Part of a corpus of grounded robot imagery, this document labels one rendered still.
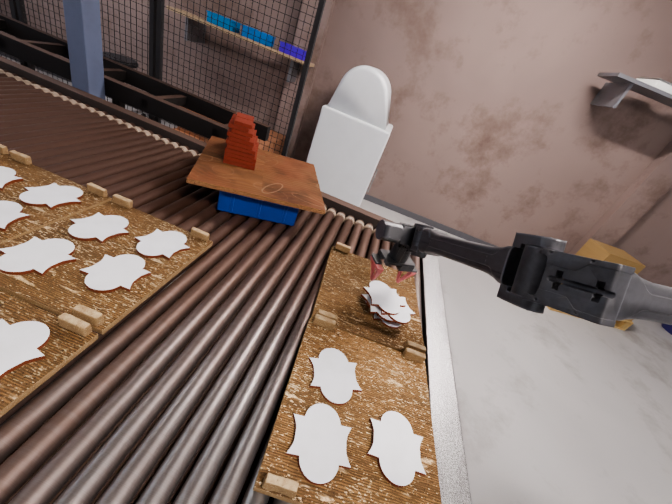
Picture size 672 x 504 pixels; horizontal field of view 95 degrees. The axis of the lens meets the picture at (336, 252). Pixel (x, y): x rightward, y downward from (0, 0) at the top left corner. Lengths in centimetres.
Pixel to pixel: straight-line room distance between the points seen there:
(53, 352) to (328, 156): 305
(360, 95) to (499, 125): 180
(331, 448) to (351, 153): 303
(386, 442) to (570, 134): 429
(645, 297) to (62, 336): 94
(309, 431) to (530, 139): 421
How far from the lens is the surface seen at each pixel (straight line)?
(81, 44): 217
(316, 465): 68
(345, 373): 79
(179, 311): 86
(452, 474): 85
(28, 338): 82
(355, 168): 345
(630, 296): 51
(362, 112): 340
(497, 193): 460
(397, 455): 75
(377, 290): 100
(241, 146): 134
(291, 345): 83
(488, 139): 437
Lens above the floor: 155
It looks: 31 degrees down
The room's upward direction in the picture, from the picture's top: 23 degrees clockwise
